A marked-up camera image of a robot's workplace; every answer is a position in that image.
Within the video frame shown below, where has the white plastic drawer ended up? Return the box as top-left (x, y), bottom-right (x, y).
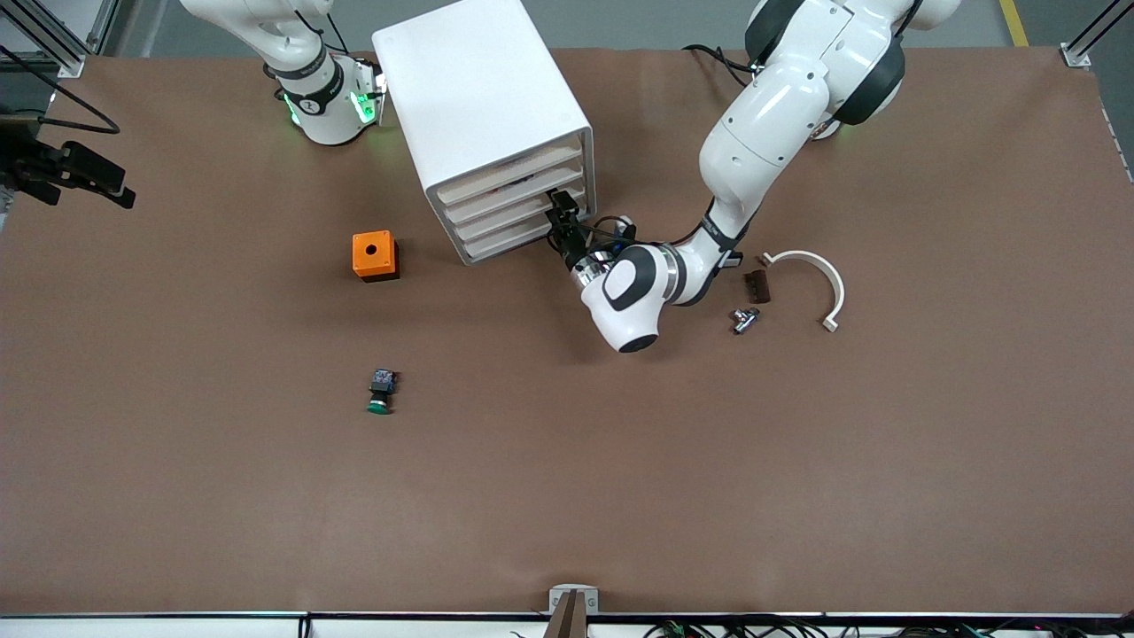
top-left (448, 182), bottom-right (591, 245)
top-left (456, 202), bottom-right (594, 264)
top-left (440, 162), bottom-right (589, 227)
top-left (434, 142), bottom-right (587, 206)

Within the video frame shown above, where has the green push button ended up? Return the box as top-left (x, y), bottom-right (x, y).
top-left (366, 369), bottom-right (398, 416)

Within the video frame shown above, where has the white drawer cabinet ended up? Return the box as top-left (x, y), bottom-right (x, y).
top-left (371, 0), bottom-right (597, 267)

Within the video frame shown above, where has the brown table cover sheet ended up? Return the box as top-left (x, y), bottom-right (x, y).
top-left (0, 44), bottom-right (1134, 617)

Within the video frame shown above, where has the base connector plate green light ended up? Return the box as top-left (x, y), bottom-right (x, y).
top-left (353, 58), bottom-right (389, 125)

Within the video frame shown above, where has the aluminium frame post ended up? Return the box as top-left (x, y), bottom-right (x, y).
top-left (0, 0), bottom-right (120, 79)
top-left (1059, 0), bottom-right (1134, 68)

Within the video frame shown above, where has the orange button enclosure box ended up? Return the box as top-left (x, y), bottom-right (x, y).
top-left (352, 230), bottom-right (401, 283)

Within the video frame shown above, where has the black base cable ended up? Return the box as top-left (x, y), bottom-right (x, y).
top-left (682, 43), bottom-right (754, 89)
top-left (301, 4), bottom-right (351, 56)

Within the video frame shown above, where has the white curved plastic bracket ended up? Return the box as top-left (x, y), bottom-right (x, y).
top-left (758, 250), bottom-right (846, 334)

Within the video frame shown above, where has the grey metal bracket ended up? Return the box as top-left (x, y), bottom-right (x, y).
top-left (548, 584), bottom-right (600, 615)

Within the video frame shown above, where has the brown wedge post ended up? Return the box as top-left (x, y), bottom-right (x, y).
top-left (542, 589), bottom-right (590, 638)

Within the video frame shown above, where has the white table edge rail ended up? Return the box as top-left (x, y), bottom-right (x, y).
top-left (0, 611), bottom-right (1134, 638)

